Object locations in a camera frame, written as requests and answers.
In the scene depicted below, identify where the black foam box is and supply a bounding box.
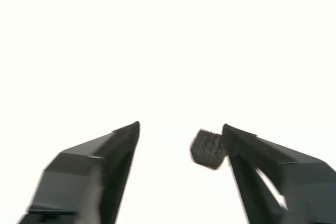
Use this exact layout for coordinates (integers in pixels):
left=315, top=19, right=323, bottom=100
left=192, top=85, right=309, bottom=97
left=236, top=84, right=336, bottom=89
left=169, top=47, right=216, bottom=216
left=189, top=129, right=226, bottom=170

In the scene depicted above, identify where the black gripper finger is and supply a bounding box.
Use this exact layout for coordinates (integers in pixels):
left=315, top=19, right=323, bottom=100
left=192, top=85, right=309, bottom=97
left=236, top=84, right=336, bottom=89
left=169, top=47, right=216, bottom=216
left=15, top=121, right=141, bottom=224
left=222, top=123, right=336, bottom=224

